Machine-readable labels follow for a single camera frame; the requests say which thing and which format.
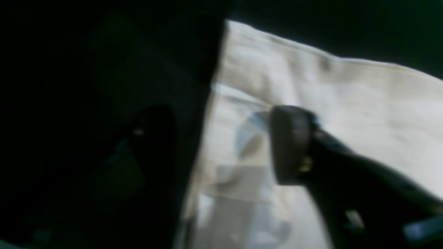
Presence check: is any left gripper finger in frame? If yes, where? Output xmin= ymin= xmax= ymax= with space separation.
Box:
xmin=269 ymin=105 xmax=443 ymax=249

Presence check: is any white T-shirt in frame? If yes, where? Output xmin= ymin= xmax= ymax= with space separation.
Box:
xmin=174 ymin=20 xmax=443 ymax=249

